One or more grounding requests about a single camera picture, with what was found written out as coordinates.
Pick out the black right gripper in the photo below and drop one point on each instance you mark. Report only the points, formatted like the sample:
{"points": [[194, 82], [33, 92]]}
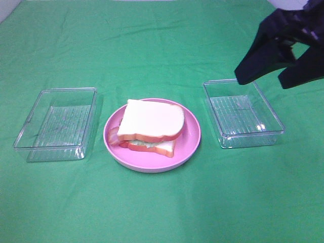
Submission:
{"points": [[272, 49]]}

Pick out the toy bread slice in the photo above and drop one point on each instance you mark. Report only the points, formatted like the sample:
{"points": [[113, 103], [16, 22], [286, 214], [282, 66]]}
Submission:
{"points": [[150, 121], [166, 148]]}

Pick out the toy lettuce leaf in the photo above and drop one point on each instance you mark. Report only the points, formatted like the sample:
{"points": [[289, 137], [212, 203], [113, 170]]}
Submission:
{"points": [[146, 144]]}

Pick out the toy bacon strip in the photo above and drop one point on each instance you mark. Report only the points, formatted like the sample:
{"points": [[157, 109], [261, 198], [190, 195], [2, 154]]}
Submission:
{"points": [[113, 139]]}

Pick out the right clear plastic tray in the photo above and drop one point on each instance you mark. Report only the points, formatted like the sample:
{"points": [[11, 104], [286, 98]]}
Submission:
{"points": [[241, 114]]}

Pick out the clear plastic tray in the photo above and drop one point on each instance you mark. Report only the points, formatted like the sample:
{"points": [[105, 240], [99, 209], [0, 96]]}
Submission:
{"points": [[59, 125], [241, 114]]}

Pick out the pink round plate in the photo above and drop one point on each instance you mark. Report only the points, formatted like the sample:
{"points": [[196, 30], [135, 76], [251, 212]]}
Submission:
{"points": [[149, 162]]}

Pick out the green tablecloth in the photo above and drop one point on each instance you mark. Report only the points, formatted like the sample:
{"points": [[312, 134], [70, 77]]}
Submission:
{"points": [[154, 49]]}

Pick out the left clear plastic tray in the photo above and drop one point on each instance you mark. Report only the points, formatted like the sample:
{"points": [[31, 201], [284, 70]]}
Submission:
{"points": [[59, 125]]}

